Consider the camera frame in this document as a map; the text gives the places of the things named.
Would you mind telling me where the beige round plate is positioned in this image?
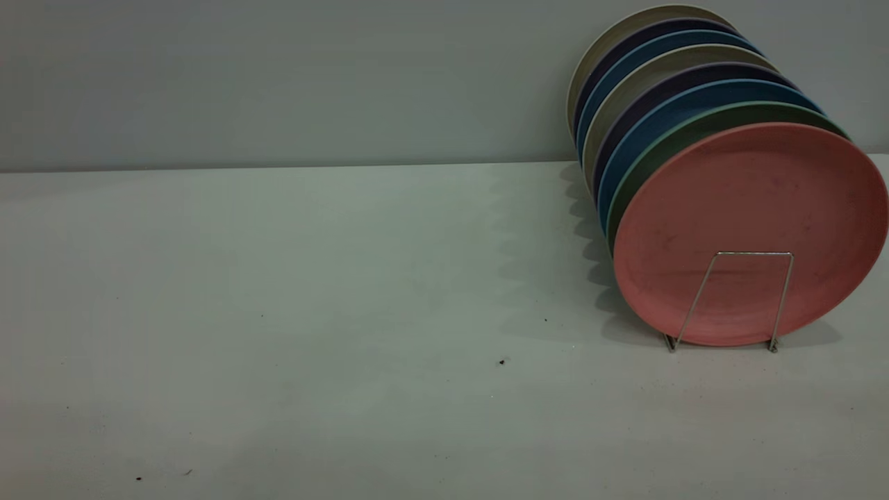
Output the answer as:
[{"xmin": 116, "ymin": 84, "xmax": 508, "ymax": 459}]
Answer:
[
  {"xmin": 582, "ymin": 43, "xmax": 780, "ymax": 192},
  {"xmin": 566, "ymin": 3, "xmax": 735, "ymax": 133}
]

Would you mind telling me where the metal wire plate rack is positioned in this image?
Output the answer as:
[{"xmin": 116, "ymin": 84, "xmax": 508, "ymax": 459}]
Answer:
[{"xmin": 663, "ymin": 251, "xmax": 795, "ymax": 353}]

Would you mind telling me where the purple round plate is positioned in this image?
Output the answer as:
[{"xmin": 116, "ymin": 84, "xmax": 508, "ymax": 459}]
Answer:
[
  {"xmin": 592, "ymin": 62, "xmax": 797, "ymax": 202},
  {"xmin": 572, "ymin": 17, "xmax": 742, "ymax": 140}
]

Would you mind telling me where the pink round plate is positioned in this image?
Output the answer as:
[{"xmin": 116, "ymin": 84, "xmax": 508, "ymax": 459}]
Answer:
[{"xmin": 613, "ymin": 122, "xmax": 889, "ymax": 347}]

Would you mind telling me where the blue round plate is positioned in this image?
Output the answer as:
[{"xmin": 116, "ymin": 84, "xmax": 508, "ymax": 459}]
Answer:
[
  {"xmin": 575, "ymin": 28, "xmax": 763, "ymax": 162},
  {"xmin": 597, "ymin": 78, "xmax": 825, "ymax": 233}
]

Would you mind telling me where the green round plate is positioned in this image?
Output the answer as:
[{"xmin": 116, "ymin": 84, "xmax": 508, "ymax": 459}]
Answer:
[{"xmin": 606, "ymin": 101, "xmax": 850, "ymax": 256}]

